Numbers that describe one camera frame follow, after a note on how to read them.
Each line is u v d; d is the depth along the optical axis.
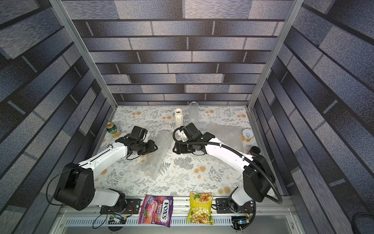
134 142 0.65
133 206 0.74
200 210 0.69
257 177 0.42
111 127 0.94
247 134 0.96
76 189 0.42
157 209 0.71
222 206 0.73
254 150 0.80
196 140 0.61
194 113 0.98
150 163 0.81
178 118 0.95
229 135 0.96
